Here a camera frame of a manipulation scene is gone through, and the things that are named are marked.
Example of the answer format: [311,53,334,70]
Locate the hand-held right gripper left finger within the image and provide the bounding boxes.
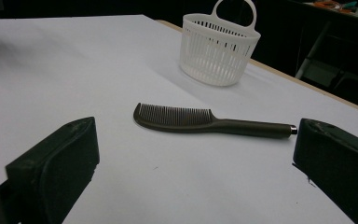
[0,116,101,224]

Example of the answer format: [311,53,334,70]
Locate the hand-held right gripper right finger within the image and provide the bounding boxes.
[293,118,358,224]

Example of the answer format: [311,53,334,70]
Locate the dark brown comb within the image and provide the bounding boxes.
[132,102,298,140]

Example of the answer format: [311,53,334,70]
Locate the white ribbed cup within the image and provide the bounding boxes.
[179,0,262,88]

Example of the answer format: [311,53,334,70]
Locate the grey metal stand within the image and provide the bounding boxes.
[294,18,358,92]

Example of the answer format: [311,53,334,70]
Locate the white table mat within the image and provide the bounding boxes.
[0,14,358,224]

